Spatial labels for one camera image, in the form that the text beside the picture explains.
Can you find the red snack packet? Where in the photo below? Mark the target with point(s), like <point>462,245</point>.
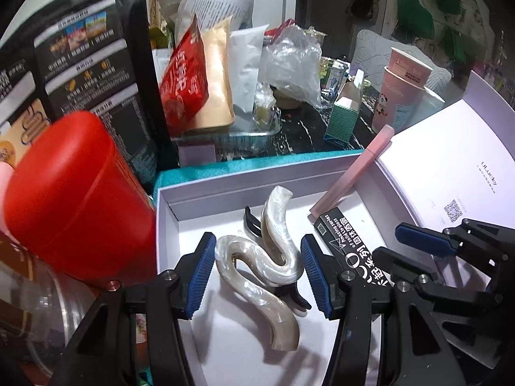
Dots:
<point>181,88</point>

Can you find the lavender cardboard box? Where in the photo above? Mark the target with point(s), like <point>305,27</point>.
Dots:
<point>241,350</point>

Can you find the small brown bowl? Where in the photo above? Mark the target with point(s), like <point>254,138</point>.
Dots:
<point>287,98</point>

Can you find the blue and white small box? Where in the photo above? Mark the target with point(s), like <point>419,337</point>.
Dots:
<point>336,76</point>

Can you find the foil tray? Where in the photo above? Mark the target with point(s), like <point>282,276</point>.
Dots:
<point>241,138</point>

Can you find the grey quilted cushion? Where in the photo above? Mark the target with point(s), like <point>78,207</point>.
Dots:
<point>370,48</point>

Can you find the pink slim tube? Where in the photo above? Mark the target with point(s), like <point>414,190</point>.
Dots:
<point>350,177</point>

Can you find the pink panda paper cup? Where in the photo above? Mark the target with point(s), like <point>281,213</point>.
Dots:
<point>392,104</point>

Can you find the green and white carton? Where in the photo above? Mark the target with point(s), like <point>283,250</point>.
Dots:
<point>342,120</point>

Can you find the red plastic canister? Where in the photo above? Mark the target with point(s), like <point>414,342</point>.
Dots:
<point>72,193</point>

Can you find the pink round container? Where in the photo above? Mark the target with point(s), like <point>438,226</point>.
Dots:
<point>4,185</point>

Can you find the small clear jar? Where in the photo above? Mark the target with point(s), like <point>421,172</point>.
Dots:
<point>263,106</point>

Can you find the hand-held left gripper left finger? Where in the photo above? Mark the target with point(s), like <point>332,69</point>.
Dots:
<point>201,273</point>

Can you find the black lipstick box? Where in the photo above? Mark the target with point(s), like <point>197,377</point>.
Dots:
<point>342,241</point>

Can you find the white printed leaflet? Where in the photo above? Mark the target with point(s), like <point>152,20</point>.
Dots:
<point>217,8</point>

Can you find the small lavender box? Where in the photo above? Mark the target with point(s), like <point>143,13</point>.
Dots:
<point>197,152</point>

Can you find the black printed bag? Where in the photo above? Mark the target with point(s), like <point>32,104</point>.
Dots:
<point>92,68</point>

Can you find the beige pouch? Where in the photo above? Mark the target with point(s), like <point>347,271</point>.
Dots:
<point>215,80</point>

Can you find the black hair claw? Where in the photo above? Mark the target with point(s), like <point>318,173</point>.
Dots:
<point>297,300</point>

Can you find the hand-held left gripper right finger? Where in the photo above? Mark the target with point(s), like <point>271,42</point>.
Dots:
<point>316,277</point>

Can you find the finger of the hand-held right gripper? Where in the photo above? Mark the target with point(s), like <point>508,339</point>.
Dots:
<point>422,239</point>
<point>402,261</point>

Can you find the pearl wavy hair claw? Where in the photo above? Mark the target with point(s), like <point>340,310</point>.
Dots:
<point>249,285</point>

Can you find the white pouch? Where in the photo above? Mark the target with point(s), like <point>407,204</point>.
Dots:
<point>245,72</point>

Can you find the clear plastic bag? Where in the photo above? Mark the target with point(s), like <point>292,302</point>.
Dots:
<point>289,60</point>

